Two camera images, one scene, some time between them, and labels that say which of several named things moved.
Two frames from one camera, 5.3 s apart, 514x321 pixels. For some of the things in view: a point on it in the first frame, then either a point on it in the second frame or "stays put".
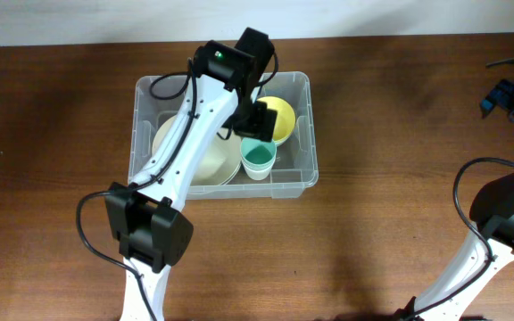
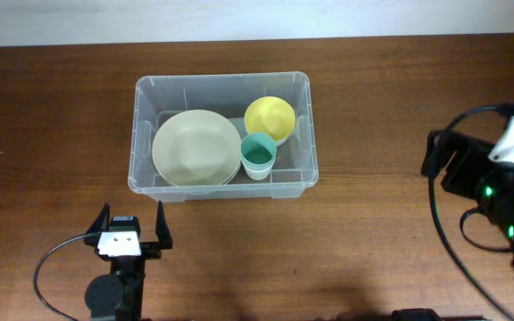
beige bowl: x=218 y=160 stays put
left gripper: x=262 y=121 → x=153 y=249
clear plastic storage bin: x=237 y=167 stays put
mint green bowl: x=280 y=141 stays put
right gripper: x=503 y=96 → x=469 y=155
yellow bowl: x=286 y=119 stays put
